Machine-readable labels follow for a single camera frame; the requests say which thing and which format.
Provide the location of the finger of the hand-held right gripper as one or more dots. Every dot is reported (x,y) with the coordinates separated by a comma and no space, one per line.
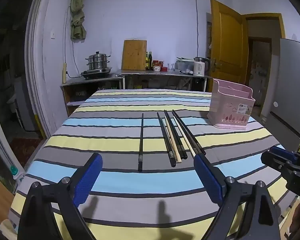
(273,161)
(283,153)

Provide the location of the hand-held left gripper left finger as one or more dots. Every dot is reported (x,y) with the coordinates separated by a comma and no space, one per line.
(88,177)

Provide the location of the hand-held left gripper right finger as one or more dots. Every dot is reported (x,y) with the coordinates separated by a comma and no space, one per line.
(207,177)

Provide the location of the beige wooden chopstick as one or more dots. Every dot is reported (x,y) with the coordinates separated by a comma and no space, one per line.
(174,146)
(185,136)

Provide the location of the pink plastic utensil holder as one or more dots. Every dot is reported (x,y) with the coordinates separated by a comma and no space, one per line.
(230,110)

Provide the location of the striped tablecloth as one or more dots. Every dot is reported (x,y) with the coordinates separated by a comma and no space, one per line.
(115,130)

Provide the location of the grey refrigerator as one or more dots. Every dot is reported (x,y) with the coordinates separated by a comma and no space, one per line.
(290,85)

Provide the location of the low steel counter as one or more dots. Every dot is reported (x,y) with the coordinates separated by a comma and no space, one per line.
(90,81)

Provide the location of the induction cooker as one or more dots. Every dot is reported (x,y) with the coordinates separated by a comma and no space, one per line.
(96,73)

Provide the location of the beige power strip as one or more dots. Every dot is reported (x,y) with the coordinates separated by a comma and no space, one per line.
(64,73)

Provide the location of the white electric kettle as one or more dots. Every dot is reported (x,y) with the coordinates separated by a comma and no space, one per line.
(199,67)

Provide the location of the white plastic container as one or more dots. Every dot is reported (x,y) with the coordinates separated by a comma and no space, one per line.
(183,66)

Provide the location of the clear drinking glass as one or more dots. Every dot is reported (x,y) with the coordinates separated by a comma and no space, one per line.
(170,67)

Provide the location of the steel steamer pot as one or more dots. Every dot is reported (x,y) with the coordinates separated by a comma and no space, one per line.
(98,60)

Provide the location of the yellow wooden door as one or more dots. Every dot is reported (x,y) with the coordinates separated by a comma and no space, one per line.
(227,45)

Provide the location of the red lidded jars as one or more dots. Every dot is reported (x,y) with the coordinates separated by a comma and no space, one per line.
(157,65)

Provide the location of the dark oil bottle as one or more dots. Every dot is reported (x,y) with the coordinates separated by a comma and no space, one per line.
(147,61)
(150,61)

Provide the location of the wooden cutting board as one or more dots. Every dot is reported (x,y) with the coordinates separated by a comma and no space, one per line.
(134,55)

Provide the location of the green hanging cloth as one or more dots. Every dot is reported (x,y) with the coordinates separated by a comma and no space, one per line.
(77,17)

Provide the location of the yellow door frame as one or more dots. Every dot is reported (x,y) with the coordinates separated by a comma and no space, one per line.
(265,16)

